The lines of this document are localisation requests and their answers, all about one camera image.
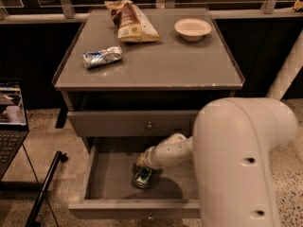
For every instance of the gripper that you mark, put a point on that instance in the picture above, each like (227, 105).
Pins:
(153, 158)

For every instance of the green soda can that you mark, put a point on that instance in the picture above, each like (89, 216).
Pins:
(142, 177)

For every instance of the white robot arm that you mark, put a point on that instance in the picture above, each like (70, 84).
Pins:
(230, 144)

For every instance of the open grey middle drawer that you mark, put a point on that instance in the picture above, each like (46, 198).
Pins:
(109, 192)

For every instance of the grey top drawer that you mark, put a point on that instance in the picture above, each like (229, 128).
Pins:
(131, 123)

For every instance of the grey drawer cabinet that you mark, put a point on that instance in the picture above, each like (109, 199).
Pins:
(170, 75)

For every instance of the crushed blue silver can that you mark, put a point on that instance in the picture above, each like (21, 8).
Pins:
(102, 57)

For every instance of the black stand leg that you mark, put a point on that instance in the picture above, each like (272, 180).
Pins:
(31, 220)

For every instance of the black laptop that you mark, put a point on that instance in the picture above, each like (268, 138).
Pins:
(13, 121)

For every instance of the brown white chip bag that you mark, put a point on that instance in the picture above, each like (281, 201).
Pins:
(133, 26)

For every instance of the white paper bowl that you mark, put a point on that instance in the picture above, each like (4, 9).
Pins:
(192, 30)

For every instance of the white diagonal pillar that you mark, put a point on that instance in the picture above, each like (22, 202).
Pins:
(289, 70)

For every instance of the yellow object on ledge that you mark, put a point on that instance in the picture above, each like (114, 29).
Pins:
(298, 5)

